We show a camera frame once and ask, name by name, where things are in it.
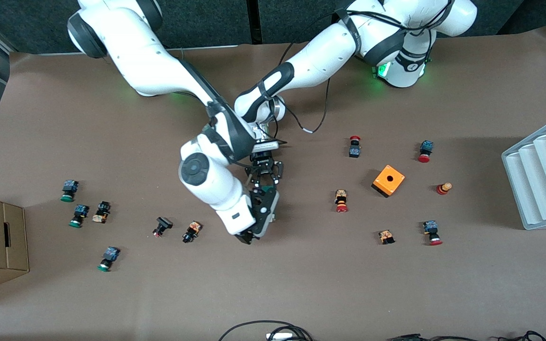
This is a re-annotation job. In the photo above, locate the white ridged tray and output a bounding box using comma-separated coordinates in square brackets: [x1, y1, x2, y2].
[501, 113, 546, 231]

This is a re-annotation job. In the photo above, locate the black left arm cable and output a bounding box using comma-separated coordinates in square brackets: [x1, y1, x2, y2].
[278, 40, 331, 135]

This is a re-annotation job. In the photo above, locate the green push button blue block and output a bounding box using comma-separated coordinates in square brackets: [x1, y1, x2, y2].
[97, 246, 121, 272]
[68, 204, 90, 228]
[60, 179, 80, 203]

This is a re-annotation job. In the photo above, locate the black vertical divider strip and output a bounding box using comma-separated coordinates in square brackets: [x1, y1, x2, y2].
[247, 0, 263, 45]

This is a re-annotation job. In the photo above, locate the black square button red tip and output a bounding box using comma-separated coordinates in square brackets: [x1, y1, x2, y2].
[152, 216, 174, 238]

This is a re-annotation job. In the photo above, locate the orange button enclosure box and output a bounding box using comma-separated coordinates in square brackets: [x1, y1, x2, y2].
[372, 164, 406, 198]

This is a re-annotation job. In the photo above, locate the black orange push button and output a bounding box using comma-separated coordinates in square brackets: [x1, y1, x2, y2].
[91, 201, 111, 224]
[182, 220, 203, 244]

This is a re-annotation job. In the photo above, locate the green load switch white handle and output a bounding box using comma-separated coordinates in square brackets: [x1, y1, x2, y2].
[261, 186, 277, 221]

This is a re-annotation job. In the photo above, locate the red push button blue block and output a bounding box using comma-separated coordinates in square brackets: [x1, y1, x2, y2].
[418, 140, 435, 163]
[422, 220, 443, 246]

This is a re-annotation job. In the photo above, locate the black looped cable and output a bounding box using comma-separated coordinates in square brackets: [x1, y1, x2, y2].
[218, 320, 314, 341]

